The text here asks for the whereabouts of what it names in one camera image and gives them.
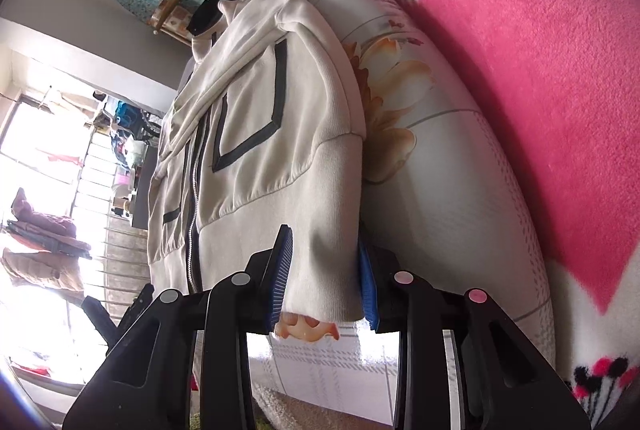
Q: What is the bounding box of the cream zip jacket black trim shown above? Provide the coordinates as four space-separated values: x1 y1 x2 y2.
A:
146 0 368 323

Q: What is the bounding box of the grey cabinet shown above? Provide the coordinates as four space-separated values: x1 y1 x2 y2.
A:
131 145 167 231

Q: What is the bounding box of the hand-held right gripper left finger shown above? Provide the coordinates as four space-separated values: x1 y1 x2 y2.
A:
62 225 294 430

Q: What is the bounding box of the hanging brown jacket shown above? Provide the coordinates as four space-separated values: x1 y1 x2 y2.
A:
0 247 87 294

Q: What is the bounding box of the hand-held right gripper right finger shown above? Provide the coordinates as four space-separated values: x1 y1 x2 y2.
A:
357 246 591 430

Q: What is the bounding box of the pink white fleece blanket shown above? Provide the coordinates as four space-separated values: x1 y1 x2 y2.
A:
316 0 640 416

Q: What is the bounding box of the pile of clothes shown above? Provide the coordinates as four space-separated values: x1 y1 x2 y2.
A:
97 95 151 161

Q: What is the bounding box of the black bag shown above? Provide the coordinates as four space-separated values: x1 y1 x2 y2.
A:
189 0 242 34

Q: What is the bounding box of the wooden chair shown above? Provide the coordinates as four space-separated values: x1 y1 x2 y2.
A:
149 0 241 47

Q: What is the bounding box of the bed with plaid floral sheet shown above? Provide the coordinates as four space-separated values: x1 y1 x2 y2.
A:
247 0 557 416

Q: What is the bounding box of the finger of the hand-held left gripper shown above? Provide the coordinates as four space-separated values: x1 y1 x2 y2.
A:
117 283 156 332
81 295 119 352

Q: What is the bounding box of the wheelchair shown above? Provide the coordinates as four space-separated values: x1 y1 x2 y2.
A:
131 109 163 146

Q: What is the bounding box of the metal window railing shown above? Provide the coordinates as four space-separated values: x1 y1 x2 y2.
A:
75 130 151 328

